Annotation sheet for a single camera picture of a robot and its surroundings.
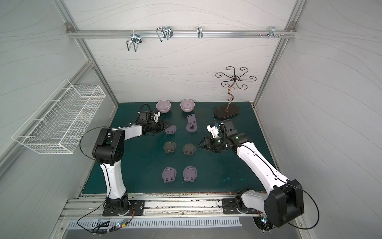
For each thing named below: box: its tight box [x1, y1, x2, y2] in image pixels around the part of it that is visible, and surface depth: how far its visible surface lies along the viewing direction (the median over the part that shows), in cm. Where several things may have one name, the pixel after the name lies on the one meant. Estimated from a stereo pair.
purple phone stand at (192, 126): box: [186, 113, 198, 133], surface depth 103 cm
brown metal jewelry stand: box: [213, 65, 257, 119], surface depth 98 cm
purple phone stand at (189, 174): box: [183, 165, 198, 183], surface depth 86 cm
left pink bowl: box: [155, 100, 172, 114], surface depth 116 cm
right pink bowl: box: [180, 99, 195, 113], surface depth 117 cm
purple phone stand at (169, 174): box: [161, 166, 178, 184], surface depth 86 cm
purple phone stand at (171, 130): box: [164, 124, 178, 134], surface depth 104 cm
